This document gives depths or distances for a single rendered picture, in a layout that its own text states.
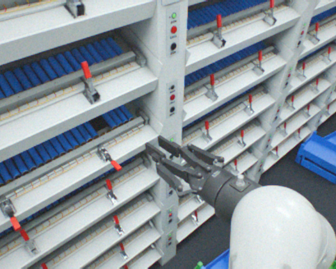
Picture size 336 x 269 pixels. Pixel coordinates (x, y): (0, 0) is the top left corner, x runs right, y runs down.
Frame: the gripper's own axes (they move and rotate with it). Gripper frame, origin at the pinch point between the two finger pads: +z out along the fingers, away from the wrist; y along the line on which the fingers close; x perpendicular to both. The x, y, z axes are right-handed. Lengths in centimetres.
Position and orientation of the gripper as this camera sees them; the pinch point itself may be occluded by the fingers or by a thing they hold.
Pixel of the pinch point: (161, 149)
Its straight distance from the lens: 70.0
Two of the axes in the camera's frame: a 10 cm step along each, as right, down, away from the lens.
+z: -6.3, -3.8, 6.7
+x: 1.0, 8.2, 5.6
